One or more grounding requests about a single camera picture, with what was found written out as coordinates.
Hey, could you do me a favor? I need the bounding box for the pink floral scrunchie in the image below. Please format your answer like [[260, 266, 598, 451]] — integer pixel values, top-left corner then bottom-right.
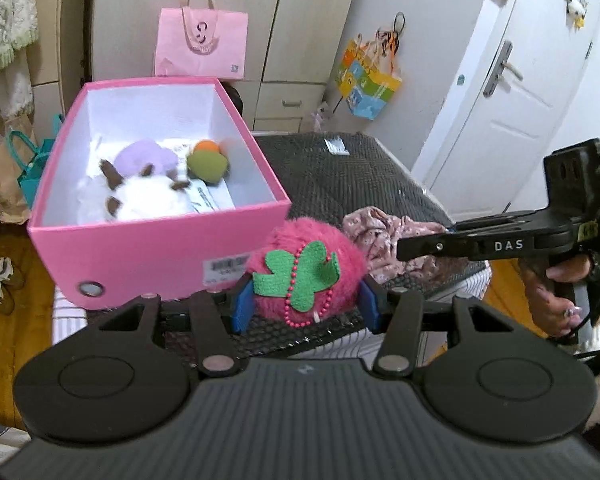
[[342, 207, 469, 284]]

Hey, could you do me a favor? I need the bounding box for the pink strawberry plush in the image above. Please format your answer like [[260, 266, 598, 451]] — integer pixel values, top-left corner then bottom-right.
[[246, 217, 366, 328]]

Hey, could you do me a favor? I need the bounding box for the green plush ball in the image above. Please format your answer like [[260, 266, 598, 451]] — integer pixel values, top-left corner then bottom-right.
[[186, 150, 228, 185]]

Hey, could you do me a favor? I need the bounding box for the orange ball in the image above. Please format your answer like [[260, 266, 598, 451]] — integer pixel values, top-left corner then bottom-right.
[[194, 140, 221, 153]]

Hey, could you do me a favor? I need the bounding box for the white panda plush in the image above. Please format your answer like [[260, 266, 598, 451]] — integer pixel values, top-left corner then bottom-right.
[[76, 159, 193, 226]]

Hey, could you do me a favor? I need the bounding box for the purple plush toy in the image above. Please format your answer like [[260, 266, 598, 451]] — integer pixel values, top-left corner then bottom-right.
[[114, 139, 178, 178]]

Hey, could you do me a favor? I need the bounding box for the large blue tissue pack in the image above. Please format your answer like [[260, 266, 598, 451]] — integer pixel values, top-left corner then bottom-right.
[[185, 179, 235, 214]]

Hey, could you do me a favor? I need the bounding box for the right hand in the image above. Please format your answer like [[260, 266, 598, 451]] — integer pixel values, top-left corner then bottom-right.
[[517, 253, 596, 339]]

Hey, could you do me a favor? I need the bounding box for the white door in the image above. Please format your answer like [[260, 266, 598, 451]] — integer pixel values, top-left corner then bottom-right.
[[427, 0, 600, 221]]

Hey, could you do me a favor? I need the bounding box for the black dotted table mat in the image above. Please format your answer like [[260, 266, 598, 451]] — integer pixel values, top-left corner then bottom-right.
[[164, 130, 487, 361]]

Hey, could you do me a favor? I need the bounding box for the pink cardboard box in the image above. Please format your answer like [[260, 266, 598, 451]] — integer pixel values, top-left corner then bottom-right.
[[28, 77, 290, 310]]

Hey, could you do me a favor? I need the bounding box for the colourful hanging gift bag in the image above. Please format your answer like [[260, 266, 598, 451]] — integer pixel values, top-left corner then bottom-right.
[[335, 12, 406, 120]]

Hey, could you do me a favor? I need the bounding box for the black suitcase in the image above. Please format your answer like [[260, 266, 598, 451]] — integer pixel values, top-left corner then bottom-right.
[[221, 81, 244, 116]]

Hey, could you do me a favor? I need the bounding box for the brown paper bag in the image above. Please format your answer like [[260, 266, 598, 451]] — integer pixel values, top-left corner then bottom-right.
[[0, 115, 38, 224]]

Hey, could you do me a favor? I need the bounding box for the teal gift bag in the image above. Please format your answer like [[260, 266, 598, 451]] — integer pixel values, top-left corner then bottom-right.
[[5, 114, 65, 209]]

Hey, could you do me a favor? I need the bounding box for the beige wardrobe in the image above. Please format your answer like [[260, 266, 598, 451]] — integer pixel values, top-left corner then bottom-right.
[[90, 0, 352, 132]]

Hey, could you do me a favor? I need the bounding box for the pink paper shopping bag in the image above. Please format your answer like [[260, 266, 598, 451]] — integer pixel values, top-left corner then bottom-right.
[[154, 0, 248, 80]]

